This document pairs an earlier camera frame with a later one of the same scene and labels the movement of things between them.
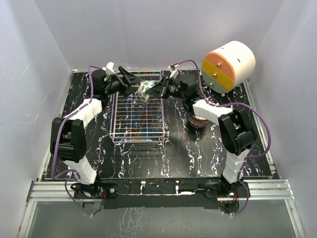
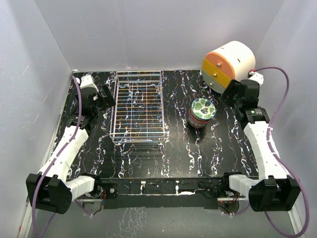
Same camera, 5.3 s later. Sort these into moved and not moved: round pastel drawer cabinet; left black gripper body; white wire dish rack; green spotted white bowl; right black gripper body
Moved: right black gripper body; left black gripper body; green spotted white bowl
Not moved: round pastel drawer cabinet; white wire dish rack
